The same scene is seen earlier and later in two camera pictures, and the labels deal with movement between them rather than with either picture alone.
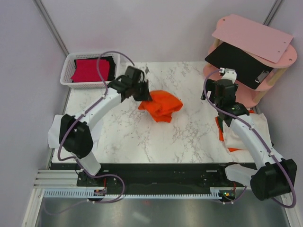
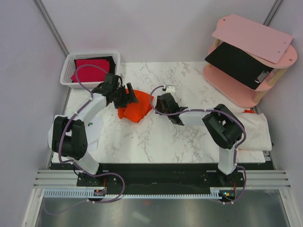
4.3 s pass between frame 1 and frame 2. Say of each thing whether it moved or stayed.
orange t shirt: moved
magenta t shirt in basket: stayed
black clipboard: stayed
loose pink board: stayed
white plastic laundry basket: stayed
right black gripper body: moved
